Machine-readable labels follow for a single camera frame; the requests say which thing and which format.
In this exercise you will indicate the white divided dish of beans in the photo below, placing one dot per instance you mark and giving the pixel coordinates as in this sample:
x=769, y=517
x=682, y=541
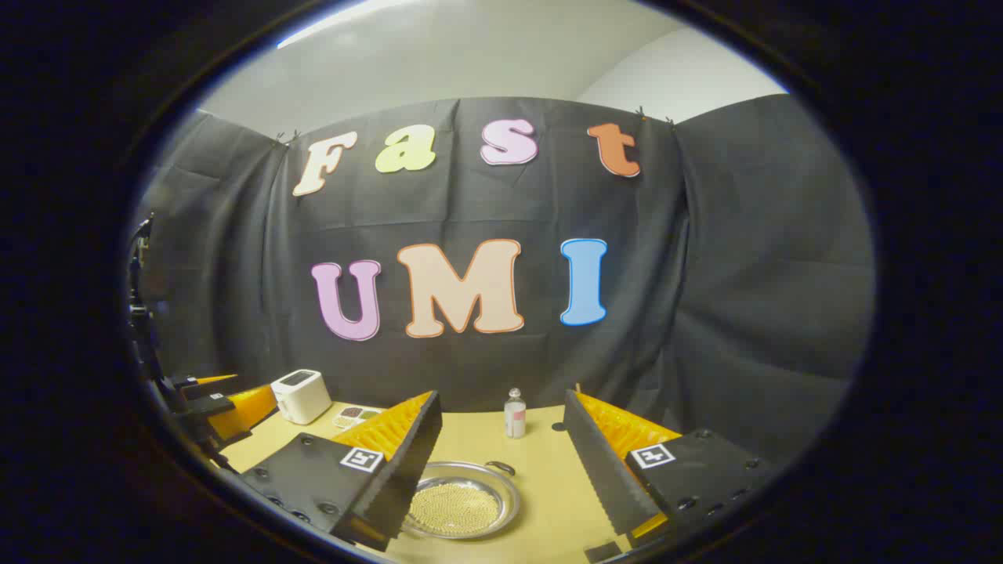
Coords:
x=356, y=415

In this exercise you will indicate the white toaster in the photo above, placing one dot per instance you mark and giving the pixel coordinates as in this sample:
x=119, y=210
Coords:
x=302, y=395

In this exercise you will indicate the small bottle with pink label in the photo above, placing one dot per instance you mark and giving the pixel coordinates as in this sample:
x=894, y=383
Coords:
x=515, y=415

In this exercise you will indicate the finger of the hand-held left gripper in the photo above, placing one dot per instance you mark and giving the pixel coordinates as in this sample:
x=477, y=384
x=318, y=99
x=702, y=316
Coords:
x=211, y=380
x=243, y=411

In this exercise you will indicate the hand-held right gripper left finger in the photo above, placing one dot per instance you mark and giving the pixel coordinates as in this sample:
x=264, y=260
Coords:
x=407, y=478

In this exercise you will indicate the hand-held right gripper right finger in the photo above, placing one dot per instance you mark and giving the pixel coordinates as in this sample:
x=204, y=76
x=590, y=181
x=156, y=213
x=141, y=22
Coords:
x=603, y=478

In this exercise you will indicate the pile of soybeans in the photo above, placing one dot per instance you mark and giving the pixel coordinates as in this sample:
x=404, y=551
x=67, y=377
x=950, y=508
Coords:
x=454, y=509

